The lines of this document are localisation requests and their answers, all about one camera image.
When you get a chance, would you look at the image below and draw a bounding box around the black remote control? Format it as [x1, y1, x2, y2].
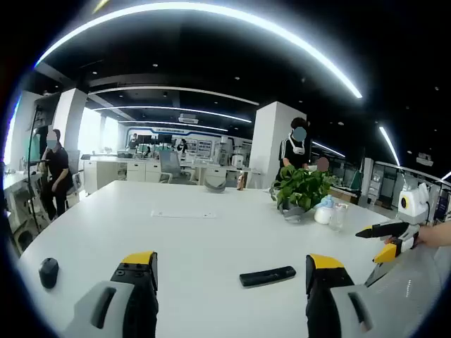
[239, 265, 297, 289]

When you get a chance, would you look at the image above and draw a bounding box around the black computer mouse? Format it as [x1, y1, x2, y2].
[38, 257, 60, 289]

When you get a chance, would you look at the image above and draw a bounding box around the white mesh bag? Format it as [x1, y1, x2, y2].
[364, 245, 451, 338]

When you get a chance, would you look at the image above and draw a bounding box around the long ceiling light strip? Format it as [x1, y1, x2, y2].
[378, 125, 402, 167]
[35, 1, 364, 99]

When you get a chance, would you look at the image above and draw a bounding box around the green leafy plant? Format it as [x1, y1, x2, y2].
[273, 164, 340, 212]

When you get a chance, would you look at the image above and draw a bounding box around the black tripod stand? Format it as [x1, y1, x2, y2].
[27, 105, 52, 234]

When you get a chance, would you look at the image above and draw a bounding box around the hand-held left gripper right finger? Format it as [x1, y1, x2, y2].
[304, 253, 378, 338]

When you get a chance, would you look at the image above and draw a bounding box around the clear glass cup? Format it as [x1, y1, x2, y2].
[328, 202, 350, 232]

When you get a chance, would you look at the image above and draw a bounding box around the grey plant pot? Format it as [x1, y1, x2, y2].
[280, 205, 306, 223]

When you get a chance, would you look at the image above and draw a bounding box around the white bottle with blue cap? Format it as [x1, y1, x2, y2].
[314, 195, 335, 225]

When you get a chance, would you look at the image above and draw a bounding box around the grey office chair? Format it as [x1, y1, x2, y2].
[158, 151, 197, 185]

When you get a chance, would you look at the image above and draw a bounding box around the white office desk row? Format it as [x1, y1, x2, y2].
[81, 154, 247, 195]

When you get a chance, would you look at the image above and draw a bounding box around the white neck-worn device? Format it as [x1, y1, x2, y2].
[288, 135, 306, 156]

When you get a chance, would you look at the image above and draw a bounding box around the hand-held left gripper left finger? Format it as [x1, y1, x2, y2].
[61, 250, 159, 338]

